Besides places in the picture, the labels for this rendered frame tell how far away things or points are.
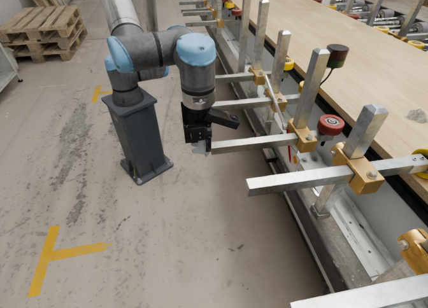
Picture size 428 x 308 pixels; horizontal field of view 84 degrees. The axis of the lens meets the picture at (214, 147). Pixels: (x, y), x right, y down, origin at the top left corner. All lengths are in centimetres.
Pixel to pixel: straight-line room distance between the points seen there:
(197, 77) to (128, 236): 124
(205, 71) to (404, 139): 66
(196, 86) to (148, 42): 17
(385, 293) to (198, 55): 55
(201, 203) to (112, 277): 66
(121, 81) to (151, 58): 81
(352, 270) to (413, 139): 45
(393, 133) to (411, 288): 53
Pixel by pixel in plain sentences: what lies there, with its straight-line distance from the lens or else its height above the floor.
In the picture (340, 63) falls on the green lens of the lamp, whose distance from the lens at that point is 79.
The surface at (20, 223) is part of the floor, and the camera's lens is 201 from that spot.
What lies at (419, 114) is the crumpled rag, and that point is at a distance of 109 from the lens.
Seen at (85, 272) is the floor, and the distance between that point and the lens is 163.
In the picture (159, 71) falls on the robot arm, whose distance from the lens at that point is 148.
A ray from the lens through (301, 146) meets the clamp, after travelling 84.
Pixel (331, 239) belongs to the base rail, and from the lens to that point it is 84.
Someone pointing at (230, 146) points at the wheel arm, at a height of 86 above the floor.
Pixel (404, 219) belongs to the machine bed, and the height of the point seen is 76.
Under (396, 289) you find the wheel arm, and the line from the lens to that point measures 53.
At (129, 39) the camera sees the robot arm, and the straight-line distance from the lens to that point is 68.
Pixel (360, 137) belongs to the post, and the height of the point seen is 104.
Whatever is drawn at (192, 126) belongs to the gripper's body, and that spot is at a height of 96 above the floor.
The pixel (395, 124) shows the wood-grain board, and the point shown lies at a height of 90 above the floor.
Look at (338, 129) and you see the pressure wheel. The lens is 88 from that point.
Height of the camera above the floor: 138
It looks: 43 degrees down
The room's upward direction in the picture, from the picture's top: straight up
